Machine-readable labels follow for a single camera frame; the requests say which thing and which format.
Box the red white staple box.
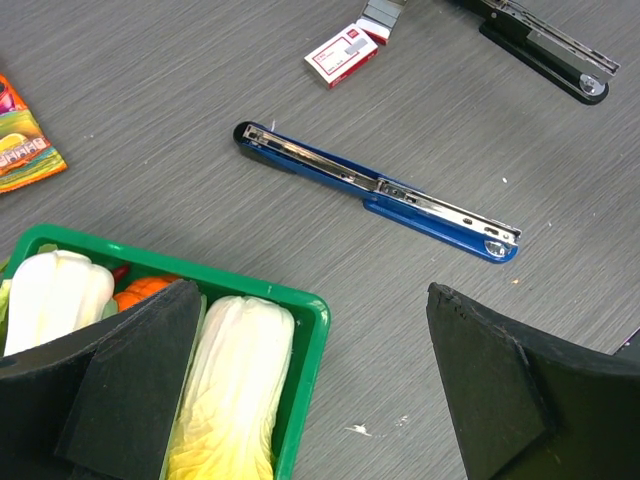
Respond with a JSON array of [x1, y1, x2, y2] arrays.
[[304, 17, 392, 89]]

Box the white radish toy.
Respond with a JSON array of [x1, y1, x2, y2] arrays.
[[1, 250, 116, 356]]

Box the napa cabbage toy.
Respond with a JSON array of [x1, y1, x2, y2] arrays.
[[166, 296, 295, 480]]

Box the black stapler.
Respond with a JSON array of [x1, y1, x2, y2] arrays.
[[461, 0, 620, 105]]

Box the silver staple strips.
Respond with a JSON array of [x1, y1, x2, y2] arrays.
[[361, 0, 407, 30]]

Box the green plastic tray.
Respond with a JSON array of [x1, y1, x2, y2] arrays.
[[1, 224, 331, 480]]

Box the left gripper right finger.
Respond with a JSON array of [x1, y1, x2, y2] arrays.
[[426, 283, 639, 480]]

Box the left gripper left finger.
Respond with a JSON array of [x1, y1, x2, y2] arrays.
[[1, 280, 201, 479]]

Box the blue stapler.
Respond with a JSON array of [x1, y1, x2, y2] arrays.
[[233, 121, 521, 263]]

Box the red chili toy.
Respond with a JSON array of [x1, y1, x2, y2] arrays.
[[111, 264, 130, 284]]

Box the candy snack bag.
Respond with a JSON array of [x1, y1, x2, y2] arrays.
[[0, 75, 67, 194]]

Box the orange carrot toy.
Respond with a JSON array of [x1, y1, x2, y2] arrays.
[[113, 275, 178, 312]]

